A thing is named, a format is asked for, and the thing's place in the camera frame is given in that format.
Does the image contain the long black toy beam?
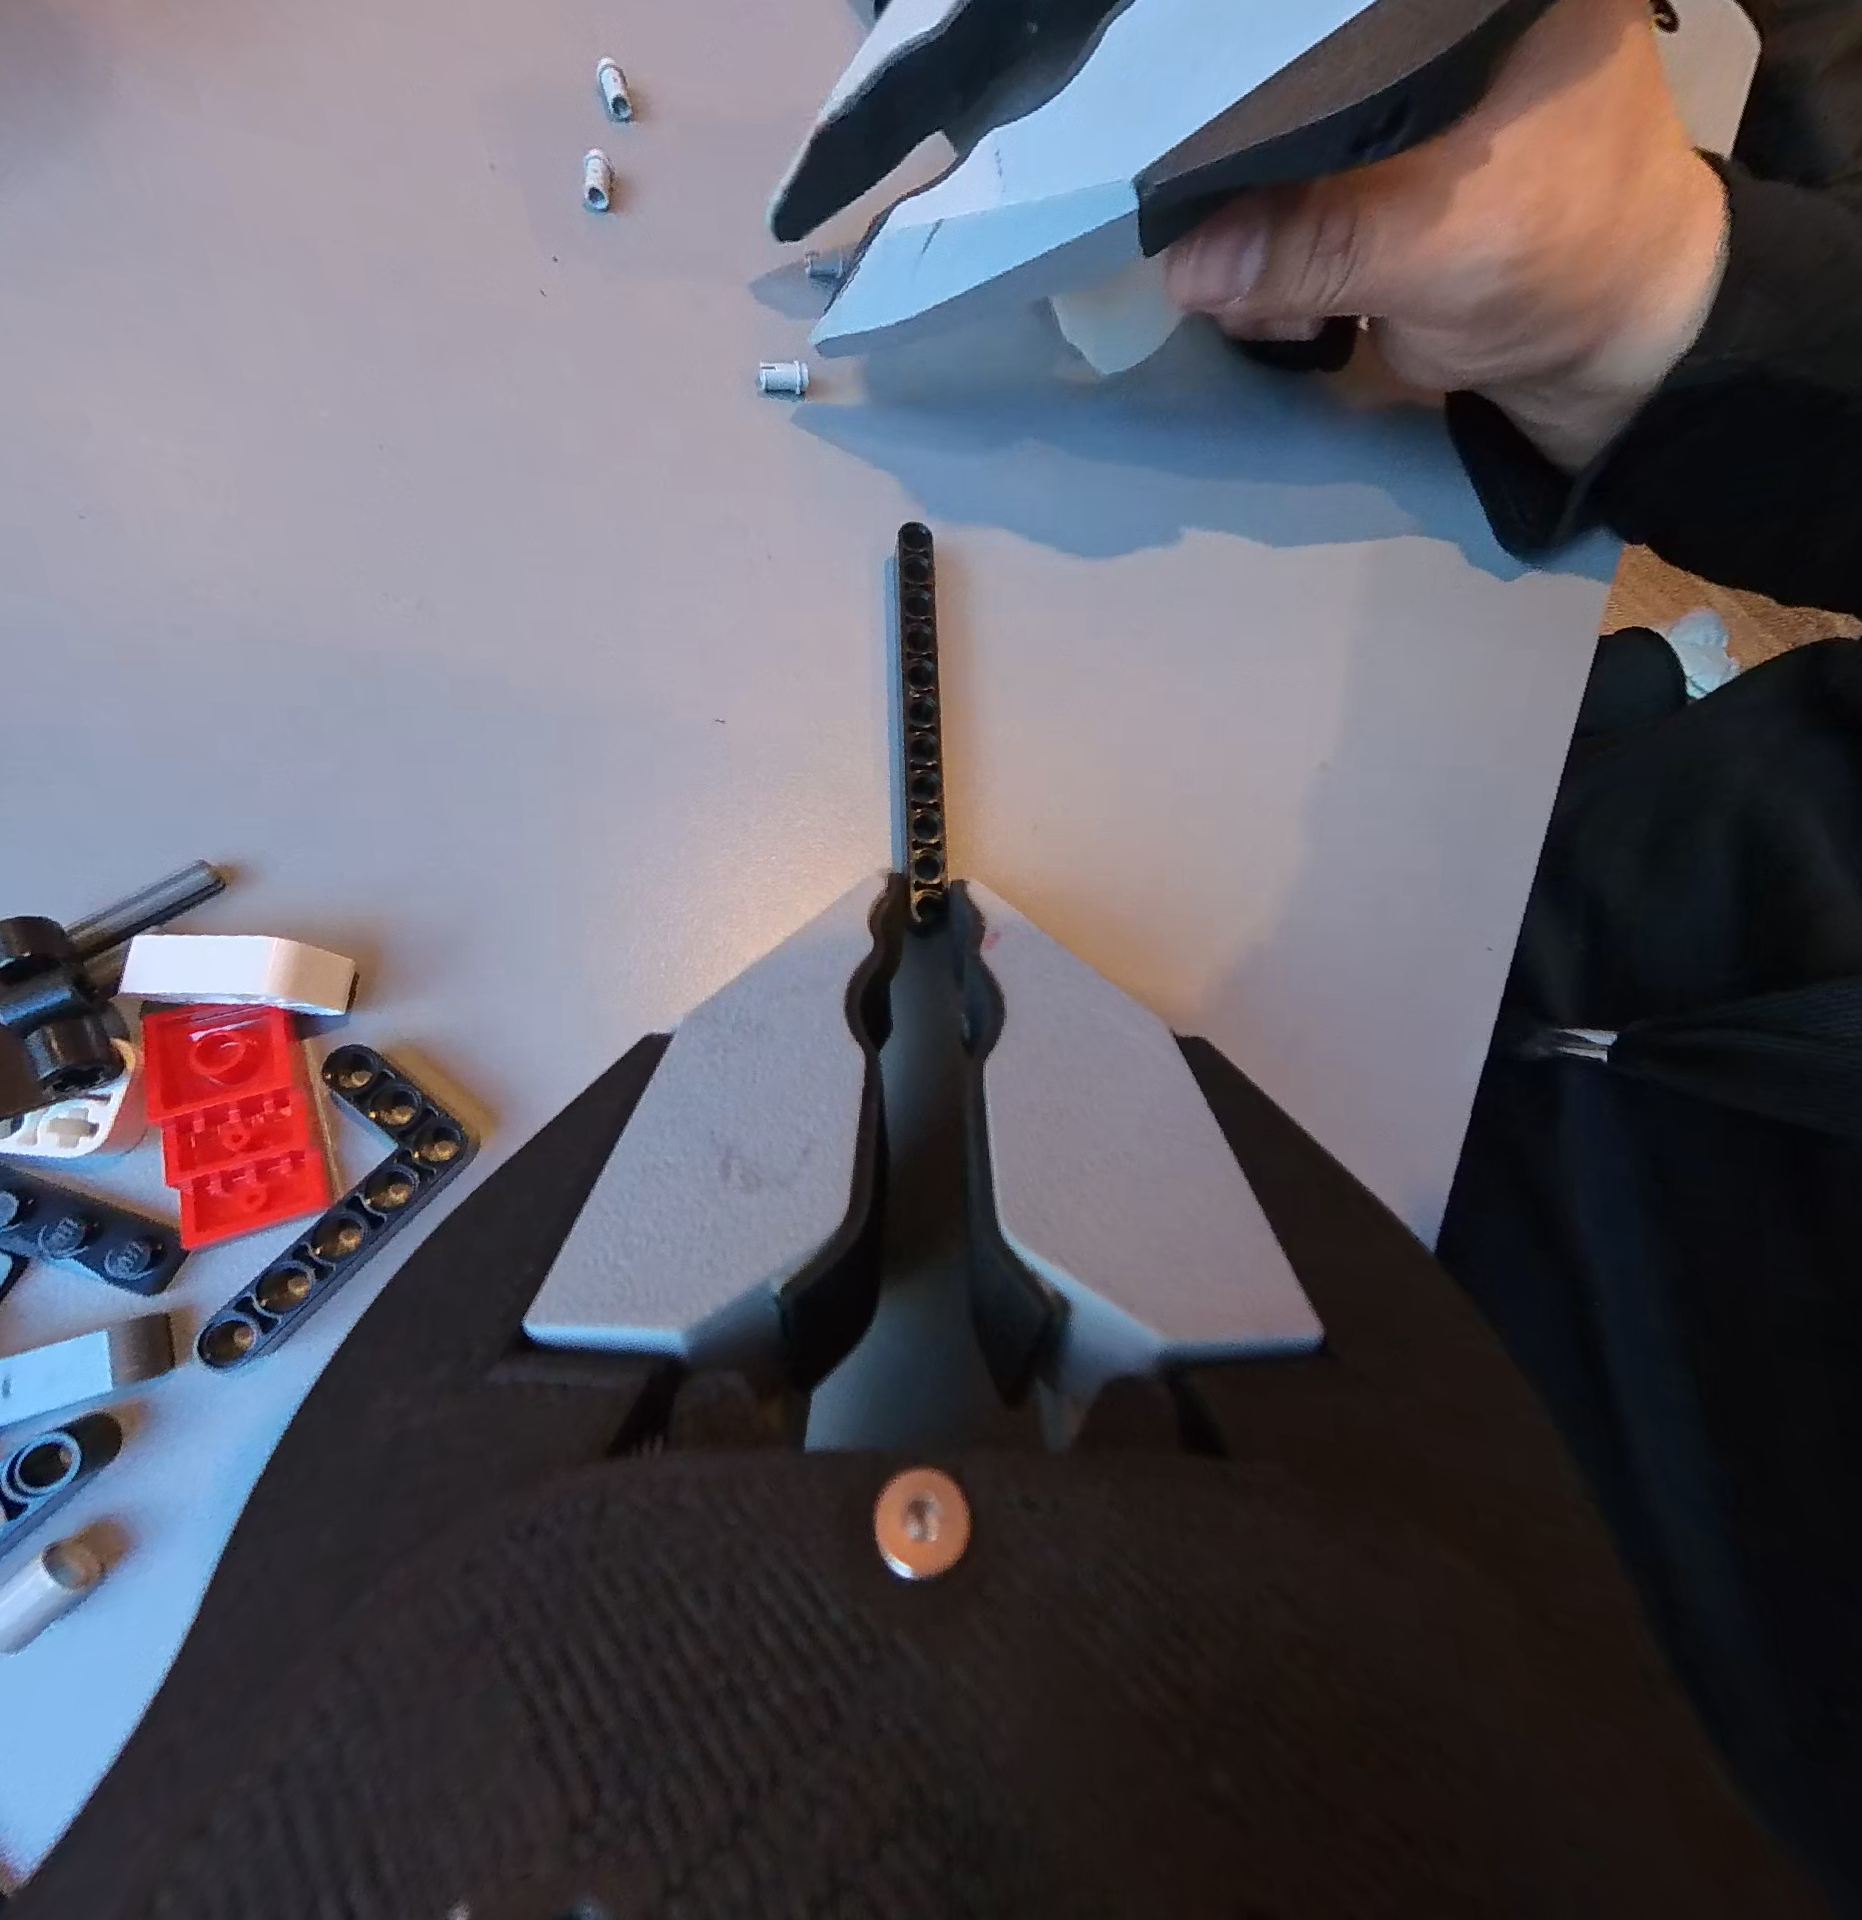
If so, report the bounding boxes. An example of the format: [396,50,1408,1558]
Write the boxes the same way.
[887,523,951,931]

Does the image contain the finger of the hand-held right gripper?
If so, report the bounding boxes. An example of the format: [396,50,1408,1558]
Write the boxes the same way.
[770,0,1132,243]
[804,0,1385,360]

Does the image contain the pile of toy building pieces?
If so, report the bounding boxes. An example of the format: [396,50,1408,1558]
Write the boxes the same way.
[0,858,484,1659]

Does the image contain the person's dark clothing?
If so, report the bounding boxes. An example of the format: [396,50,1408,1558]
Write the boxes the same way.
[1433,598,1862,1920]

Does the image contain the black lanyard strap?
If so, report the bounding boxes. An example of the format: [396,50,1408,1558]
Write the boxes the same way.
[1532,975,1862,1118]

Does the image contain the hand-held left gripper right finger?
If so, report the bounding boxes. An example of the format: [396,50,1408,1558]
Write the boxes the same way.
[946,880,1326,1420]

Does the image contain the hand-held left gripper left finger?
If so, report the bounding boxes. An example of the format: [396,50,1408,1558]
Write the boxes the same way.
[522,870,909,1389]

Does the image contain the person's right hand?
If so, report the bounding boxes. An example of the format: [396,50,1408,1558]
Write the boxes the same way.
[1163,60,1735,472]

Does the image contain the grey desk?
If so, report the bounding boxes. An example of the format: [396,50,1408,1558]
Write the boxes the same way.
[0,0,1773,1893]

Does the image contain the person's right forearm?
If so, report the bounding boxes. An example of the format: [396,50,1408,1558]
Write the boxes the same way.
[1448,0,1862,638]

